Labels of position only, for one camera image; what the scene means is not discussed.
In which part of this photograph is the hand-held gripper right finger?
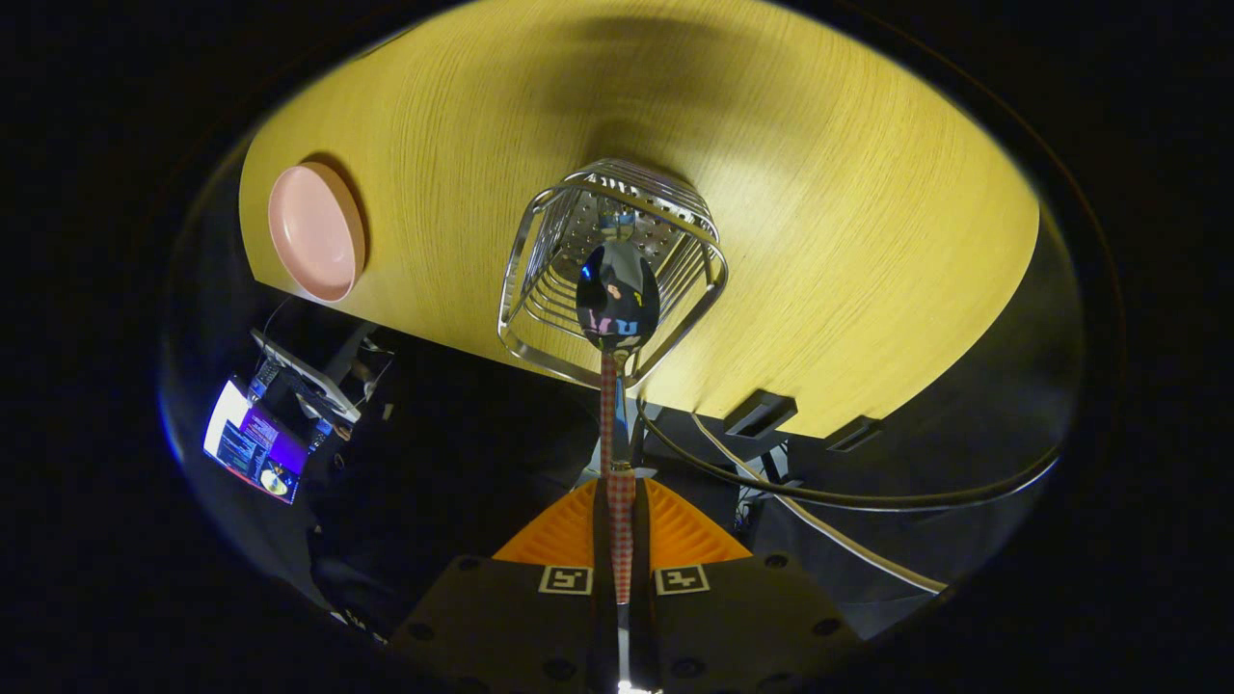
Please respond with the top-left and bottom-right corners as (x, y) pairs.
(631, 479), (864, 694)

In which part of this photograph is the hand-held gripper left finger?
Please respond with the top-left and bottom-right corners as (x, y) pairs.
(386, 479), (618, 694)

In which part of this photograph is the fork with red checked handle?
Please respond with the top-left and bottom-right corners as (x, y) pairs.
(593, 212), (637, 478)

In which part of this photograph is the spoon with red checked handle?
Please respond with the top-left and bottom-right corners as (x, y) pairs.
(576, 239), (662, 690)

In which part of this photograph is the white flat device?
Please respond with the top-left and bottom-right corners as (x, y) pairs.
(251, 326), (377, 425)

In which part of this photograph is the laptop screen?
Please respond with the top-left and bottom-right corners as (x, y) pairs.
(202, 376), (309, 505)

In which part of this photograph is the pink plate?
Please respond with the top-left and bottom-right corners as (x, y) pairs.
(268, 162), (367, 304)

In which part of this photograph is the white cable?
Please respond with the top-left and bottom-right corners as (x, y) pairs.
(692, 414), (948, 595)

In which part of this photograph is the black table bracket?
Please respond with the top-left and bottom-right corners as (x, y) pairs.
(723, 389), (799, 440)
(824, 416), (883, 454)

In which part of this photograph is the black cable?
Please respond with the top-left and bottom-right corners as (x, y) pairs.
(636, 400), (1061, 512)

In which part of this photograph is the square metal wire basket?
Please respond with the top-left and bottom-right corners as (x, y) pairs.
(497, 158), (729, 388)

